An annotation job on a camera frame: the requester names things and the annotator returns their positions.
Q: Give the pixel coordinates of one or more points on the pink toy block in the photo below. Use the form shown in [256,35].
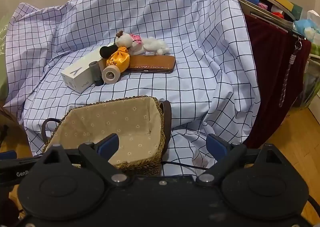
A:
[263,6]

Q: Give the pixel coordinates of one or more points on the braided rope keychain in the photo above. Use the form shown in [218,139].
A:
[298,47]

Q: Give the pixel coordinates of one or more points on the green cushion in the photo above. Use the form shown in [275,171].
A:
[3,76]

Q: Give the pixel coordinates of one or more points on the white phone box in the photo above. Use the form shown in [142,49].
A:
[77,76]

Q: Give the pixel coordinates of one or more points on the beige tape roll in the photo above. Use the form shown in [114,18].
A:
[111,74]

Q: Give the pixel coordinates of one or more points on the grey cylinder tube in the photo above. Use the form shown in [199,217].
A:
[96,73]

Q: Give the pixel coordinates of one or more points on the woven basket with beige lining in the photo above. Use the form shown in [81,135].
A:
[142,124]

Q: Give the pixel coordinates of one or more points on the red toy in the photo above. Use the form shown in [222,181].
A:
[278,14]

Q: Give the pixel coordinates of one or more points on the white plush with green hat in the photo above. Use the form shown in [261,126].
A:
[123,40]

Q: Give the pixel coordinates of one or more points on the dark red velvet cloth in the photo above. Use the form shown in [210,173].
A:
[272,48]

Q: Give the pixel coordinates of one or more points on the cluttered side shelf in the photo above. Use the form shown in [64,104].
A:
[305,24]

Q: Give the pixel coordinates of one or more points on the wooden side table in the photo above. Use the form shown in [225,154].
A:
[13,136]

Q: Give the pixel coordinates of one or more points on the blue checked cloth cover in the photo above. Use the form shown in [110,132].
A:
[213,88]

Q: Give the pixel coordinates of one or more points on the yellow box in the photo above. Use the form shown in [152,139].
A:
[285,3]

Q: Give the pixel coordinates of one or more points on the black foam microphone cover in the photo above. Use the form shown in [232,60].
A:
[107,51]

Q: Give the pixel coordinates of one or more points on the white fluffy plush toy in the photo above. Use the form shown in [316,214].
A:
[152,45]

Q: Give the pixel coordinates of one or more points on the brown leather case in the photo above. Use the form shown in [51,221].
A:
[152,63]

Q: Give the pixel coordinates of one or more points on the orange satin drawstring pouch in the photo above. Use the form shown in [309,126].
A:
[120,59]

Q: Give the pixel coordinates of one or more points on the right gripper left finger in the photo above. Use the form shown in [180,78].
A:
[96,157]

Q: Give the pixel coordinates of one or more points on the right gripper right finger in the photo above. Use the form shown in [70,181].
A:
[226,155]

